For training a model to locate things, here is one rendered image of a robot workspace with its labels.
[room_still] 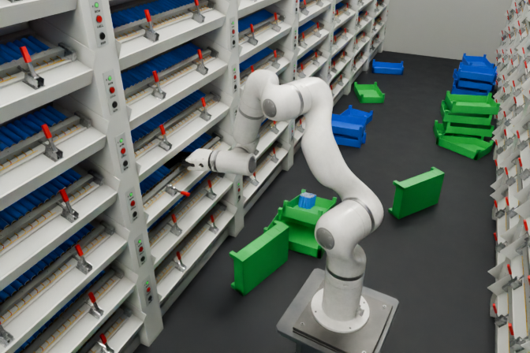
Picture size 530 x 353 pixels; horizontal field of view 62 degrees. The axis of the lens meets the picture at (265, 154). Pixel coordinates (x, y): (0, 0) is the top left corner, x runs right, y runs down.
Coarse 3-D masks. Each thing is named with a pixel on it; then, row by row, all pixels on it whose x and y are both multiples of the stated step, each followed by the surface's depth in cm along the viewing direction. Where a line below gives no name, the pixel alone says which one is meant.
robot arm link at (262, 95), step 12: (252, 72) 137; (264, 72) 133; (252, 84) 134; (264, 84) 126; (276, 84) 130; (288, 84) 123; (252, 96) 136; (264, 96) 122; (276, 96) 119; (288, 96) 120; (300, 96) 122; (240, 108) 143; (252, 108) 140; (264, 108) 122; (276, 108) 119; (288, 108) 120; (300, 108) 123; (276, 120) 122
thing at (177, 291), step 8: (280, 168) 276; (272, 176) 266; (264, 184) 257; (256, 192) 249; (248, 200) 242; (256, 200) 250; (248, 208) 242; (224, 232) 219; (216, 240) 213; (208, 248) 208; (216, 248) 214; (208, 256) 208; (200, 264) 202; (192, 272) 197; (184, 280) 191; (176, 288) 187; (184, 288) 193; (168, 296) 183; (176, 296) 187; (168, 304) 183; (136, 336) 166; (128, 344) 163; (136, 344) 167; (128, 352) 163
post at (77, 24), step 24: (72, 24) 110; (96, 48) 113; (96, 72) 115; (120, 72) 123; (72, 96) 122; (96, 96) 118; (120, 96) 125; (120, 120) 127; (120, 168) 131; (120, 192) 133; (120, 216) 138; (144, 216) 148; (144, 240) 150; (144, 264) 154; (144, 312) 160; (144, 336) 166
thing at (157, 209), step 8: (216, 128) 196; (224, 136) 196; (232, 136) 194; (224, 144) 196; (232, 144) 196; (184, 176) 172; (192, 176) 174; (200, 176) 179; (176, 184) 168; (184, 184) 169; (192, 184) 175; (152, 200) 158; (160, 200) 159; (168, 200) 160; (176, 200) 166; (144, 208) 154; (152, 208) 155; (160, 208) 156; (168, 208) 162; (152, 216) 153; (160, 216) 159
